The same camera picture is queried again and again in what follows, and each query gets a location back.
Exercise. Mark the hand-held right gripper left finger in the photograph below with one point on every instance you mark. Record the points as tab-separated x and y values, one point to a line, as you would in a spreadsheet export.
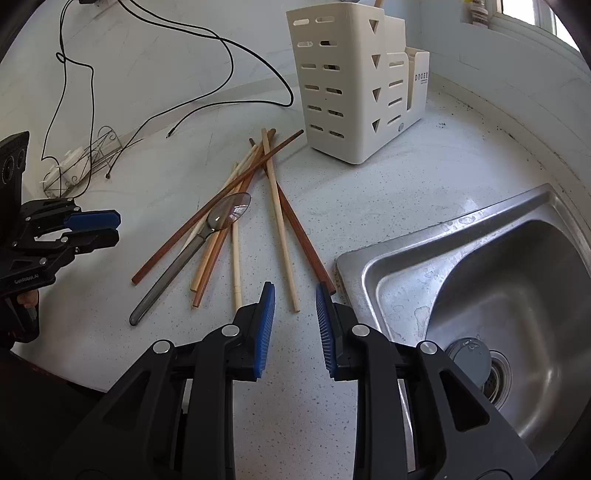
265	330

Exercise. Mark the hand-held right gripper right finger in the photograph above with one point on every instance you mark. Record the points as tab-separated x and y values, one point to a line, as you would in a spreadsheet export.
325	332

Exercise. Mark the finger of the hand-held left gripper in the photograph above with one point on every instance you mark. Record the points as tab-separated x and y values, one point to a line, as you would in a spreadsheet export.
94	240
94	219

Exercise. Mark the dark brown chopstick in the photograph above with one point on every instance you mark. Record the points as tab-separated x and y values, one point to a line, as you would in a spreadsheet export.
308	247
166	253

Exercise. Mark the orange-brown chopstick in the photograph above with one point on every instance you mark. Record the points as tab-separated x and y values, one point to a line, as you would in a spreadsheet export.
206	286

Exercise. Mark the white plastic utensil holder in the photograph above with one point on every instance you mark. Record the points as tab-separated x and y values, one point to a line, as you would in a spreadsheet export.
341	92

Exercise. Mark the person's left forearm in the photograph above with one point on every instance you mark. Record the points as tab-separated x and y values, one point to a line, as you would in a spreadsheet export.
37	369

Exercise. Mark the person's left hand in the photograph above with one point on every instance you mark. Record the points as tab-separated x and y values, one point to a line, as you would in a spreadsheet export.
28	300

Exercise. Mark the white power adapter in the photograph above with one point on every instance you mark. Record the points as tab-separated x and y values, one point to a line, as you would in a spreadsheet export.
69	161

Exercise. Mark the metal spoon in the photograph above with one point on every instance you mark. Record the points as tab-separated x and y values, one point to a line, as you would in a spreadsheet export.
228	212

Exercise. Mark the grey sink stopper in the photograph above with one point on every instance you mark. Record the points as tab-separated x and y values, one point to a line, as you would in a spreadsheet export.
466	357

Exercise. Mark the stainless steel sink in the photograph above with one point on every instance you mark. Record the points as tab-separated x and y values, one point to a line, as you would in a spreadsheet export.
508	300

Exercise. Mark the small bottle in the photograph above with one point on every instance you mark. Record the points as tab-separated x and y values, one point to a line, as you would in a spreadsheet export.
478	13

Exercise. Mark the window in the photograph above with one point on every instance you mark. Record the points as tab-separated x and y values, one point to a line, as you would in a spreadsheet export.
526	18

